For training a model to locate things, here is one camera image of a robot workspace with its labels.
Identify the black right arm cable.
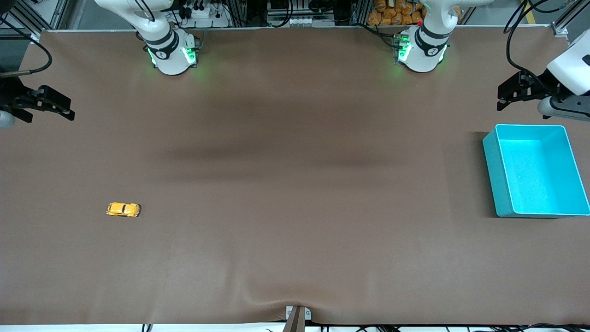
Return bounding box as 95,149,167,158
0,16,53,78

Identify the brown table mat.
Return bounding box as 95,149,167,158
0,27,590,326

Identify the metal table clamp bracket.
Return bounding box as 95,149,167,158
282,305,312,332

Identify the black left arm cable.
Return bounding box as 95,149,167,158
504,0,556,86

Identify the teal plastic bin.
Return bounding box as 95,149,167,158
483,124,590,218

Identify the white terminal block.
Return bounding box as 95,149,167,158
266,16,336,28

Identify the yellow beetle toy car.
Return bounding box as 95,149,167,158
106,202,141,218

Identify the orange snack bags pile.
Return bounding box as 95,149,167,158
367,0,428,26

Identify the white power strip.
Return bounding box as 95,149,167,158
177,0,232,29

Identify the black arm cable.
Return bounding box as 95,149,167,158
504,0,556,86
0,16,53,78

